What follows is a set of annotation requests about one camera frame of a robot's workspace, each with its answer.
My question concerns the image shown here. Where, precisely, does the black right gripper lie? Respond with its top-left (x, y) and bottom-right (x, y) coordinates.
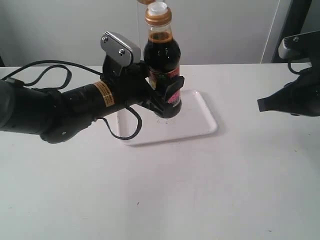
top-left (257, 62), bottom-right (320, 117)

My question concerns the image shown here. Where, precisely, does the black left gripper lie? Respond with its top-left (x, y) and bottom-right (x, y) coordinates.
top-left (101, 56), bottom-right (185, 118)

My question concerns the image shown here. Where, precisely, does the dark soy sauce bottle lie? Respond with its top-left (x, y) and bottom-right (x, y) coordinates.
top-left (136, 0), bottom-right (183, 120)

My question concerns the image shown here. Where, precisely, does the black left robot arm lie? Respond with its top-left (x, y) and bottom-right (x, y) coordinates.
top-left (0, 56), bottom-right (185, 144)

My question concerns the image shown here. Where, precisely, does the white rectangular plastic tray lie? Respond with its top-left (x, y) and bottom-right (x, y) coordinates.
top-left (121, 89), bottom-right (218, 146)

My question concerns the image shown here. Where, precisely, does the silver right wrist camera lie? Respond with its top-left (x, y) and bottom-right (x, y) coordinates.
top-left (278, 30), bottom-right (320, 60)

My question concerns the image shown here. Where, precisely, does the dark door frame post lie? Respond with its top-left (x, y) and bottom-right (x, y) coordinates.
top-left (269, 0), bottom-right (312, 64)

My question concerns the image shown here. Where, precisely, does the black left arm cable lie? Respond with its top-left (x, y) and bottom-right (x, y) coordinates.
top-left (0, 59), bottom-right (144, 142)

